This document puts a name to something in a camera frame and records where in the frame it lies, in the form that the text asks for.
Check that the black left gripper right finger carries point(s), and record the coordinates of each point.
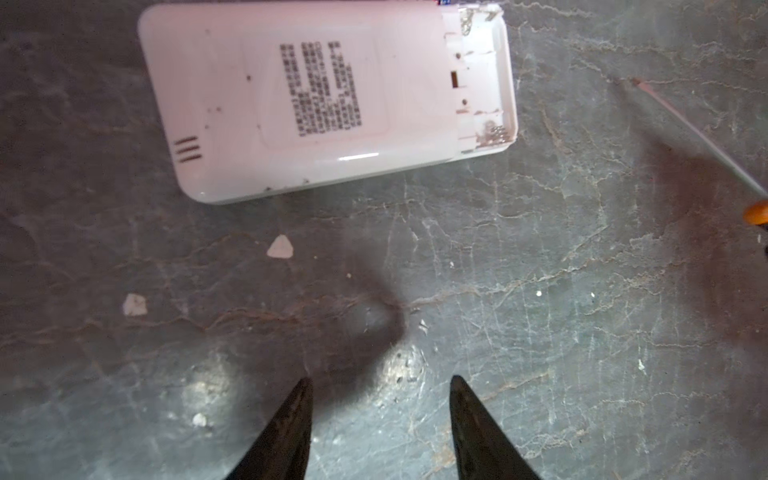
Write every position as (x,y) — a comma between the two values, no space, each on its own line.
(482,450)

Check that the white remote with batteries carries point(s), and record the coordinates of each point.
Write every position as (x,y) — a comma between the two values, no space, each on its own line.
(269,97)

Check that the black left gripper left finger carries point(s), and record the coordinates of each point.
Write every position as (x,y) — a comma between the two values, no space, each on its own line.
(282,450)

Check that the orange black screwdriver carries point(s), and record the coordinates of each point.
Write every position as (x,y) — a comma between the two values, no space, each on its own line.
(756,214)

